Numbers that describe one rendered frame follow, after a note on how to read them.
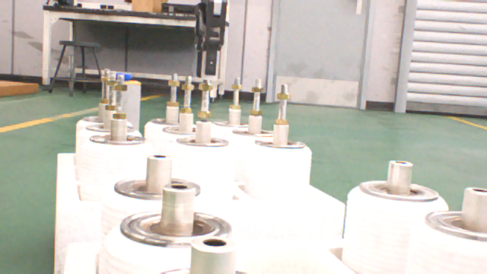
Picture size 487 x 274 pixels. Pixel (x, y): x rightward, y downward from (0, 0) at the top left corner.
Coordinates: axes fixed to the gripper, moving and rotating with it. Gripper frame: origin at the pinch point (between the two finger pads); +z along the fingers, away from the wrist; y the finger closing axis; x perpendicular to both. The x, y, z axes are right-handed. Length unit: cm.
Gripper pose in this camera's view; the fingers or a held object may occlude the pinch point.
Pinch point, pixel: (206, 69)
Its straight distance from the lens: 80.5
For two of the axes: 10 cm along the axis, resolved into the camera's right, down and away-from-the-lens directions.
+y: -1.8, -1.4, 9.7
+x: -9.8, -0.5, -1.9
